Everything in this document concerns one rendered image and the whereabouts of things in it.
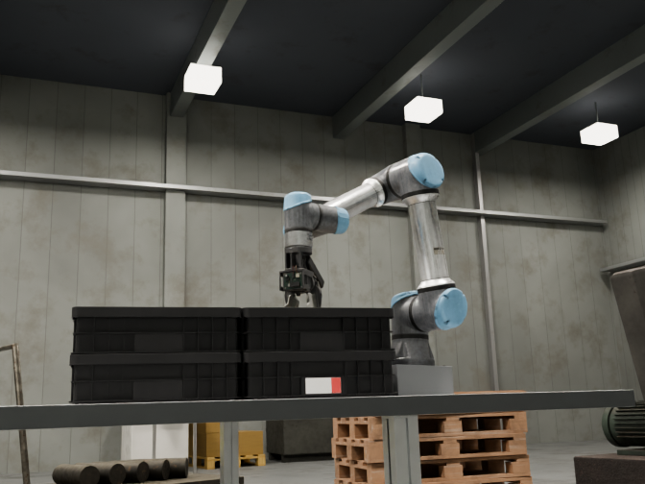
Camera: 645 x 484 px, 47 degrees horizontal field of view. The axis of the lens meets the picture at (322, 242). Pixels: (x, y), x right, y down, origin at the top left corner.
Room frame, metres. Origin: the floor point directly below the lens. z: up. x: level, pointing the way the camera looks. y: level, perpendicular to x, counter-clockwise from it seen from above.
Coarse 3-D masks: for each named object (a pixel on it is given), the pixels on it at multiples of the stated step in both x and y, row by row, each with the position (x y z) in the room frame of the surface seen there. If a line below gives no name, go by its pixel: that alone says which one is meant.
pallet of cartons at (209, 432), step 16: (192, 432) 10.47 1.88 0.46; (208, 432) 9.96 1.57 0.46; (240, 432) 10.17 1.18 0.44; (256, 432) 10.28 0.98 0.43; (192, 448) 10.48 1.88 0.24; (208, 448) 9.96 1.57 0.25; (240, 448) 10.17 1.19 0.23; (256, 448) 10.27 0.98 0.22; (192, 464) 10.48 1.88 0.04; (208, 464) 9.93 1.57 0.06; (240, 464) 10.13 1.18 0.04; (256, 464) 10.30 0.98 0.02
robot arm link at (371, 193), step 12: (372, 180) 2.21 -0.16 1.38; (384, 180) 2.21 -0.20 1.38; (348, 192) 2.17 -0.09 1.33; (360, 192) 2.18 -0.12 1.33; (372, 192) 2.20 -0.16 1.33; (384, 192) 2.21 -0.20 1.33; (324, 204) 2.12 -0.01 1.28; (336, 204) 2.12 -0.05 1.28; (348, 204) 2.14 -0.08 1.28; (360, 204) 2.17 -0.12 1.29; (372, 204) 2.21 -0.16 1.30; (384, 204) 2.26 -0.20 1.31
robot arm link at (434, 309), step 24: (408, 168) 2.13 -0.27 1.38; (432, 168) 2.13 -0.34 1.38; (408, 192) 2.15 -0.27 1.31; (432, 192) 2.14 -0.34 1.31; (432, 216) 2.16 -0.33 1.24; (432, 240) 2.16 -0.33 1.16; (432, 264) 2.17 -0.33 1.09; (432, 288) 2.16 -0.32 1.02; (456, 288) 2.18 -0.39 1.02; (432, 312) 2.17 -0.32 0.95; (456, 312) 2.17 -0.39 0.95
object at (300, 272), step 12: (288, 252) 1.88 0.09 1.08; (300, 252) 1.89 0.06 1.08; (288, 264) 1.89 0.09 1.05; (300, 264) 1.89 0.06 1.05; (288, 276) 1.88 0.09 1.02; (300, 276) 1.87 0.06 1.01; (312, 276) 1.91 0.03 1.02; (288, 288) 1.88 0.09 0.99; (300, 288) 1.87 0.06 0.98; (312, 288) 1.92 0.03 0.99
